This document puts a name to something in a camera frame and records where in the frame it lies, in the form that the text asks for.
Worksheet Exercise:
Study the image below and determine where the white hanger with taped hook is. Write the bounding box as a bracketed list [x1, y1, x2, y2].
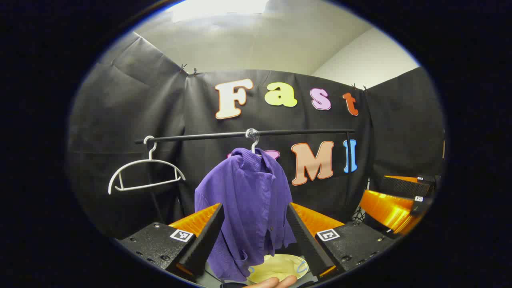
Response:
[245, 128, 261, 155]

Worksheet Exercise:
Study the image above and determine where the ceiling light panel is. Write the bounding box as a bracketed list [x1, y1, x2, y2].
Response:
[172, 0, 269, 22]

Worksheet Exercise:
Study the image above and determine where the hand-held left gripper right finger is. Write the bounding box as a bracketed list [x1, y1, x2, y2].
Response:
[286, 202, 397, 279]

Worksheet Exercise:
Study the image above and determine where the black clothes rail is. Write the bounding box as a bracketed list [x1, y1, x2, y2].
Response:
[135, 129, 357, 174]

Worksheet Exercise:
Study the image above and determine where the purple ribbed shirt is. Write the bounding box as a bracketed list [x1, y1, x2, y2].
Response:
[194, 147, 297, 282]

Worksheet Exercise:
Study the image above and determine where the pale yellow laundry hamper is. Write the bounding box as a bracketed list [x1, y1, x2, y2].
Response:
[246, 254, 309, 284]

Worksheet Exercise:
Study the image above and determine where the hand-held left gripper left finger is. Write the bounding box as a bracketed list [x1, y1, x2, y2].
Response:
[118, 203, 226, 278]

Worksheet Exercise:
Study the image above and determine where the white plastic hanger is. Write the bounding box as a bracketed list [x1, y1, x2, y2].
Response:
[108, 135, 186, 195]

